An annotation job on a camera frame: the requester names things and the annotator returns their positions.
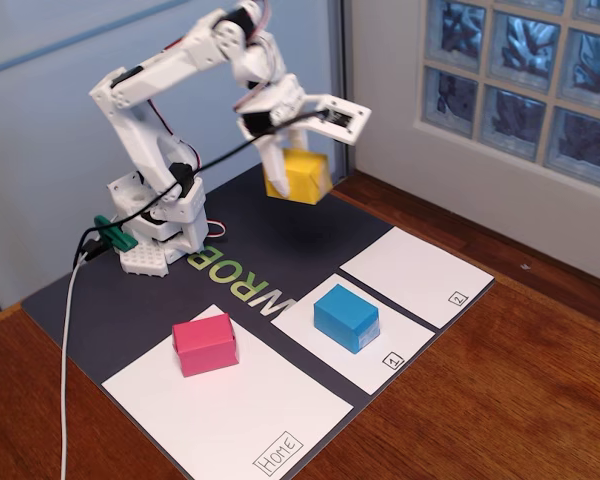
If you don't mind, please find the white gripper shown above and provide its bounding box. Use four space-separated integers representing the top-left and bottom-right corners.
234 72 322 199

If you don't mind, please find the yellow paper box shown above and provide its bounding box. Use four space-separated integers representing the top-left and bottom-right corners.
263 147 334 206

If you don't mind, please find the blue paper box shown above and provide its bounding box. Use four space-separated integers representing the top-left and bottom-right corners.
313 283 381 355

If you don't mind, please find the pink paper box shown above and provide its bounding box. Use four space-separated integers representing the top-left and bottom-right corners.
171 312 240 379

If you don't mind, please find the white paper marked 2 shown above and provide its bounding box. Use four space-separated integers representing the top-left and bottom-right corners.
339 226 496 330

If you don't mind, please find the green clamp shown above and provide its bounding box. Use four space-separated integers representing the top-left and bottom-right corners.
93 214 140 253

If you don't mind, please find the white paper marked 1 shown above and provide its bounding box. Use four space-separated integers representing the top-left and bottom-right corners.
269 272 436 396

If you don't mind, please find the dark grey mat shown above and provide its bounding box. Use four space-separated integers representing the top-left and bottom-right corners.
21 158 497 480

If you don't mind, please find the glass block window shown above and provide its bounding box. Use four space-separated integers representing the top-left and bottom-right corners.
419 0 600 196

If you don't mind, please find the white paper marked HOME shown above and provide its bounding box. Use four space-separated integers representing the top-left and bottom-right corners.
101 303 355 480

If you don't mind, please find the black camera cable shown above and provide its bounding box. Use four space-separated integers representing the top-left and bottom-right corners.
69 110 331 274

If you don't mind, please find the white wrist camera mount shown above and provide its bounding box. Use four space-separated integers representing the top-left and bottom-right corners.
299 93 373 147

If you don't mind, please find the grey metal frame strip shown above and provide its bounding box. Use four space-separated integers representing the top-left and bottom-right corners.
326 0 355 185

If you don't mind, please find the white perforated base plate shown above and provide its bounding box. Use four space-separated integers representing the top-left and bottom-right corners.
119 238 170 279

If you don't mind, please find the white cable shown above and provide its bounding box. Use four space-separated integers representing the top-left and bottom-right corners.
58 252 89 480

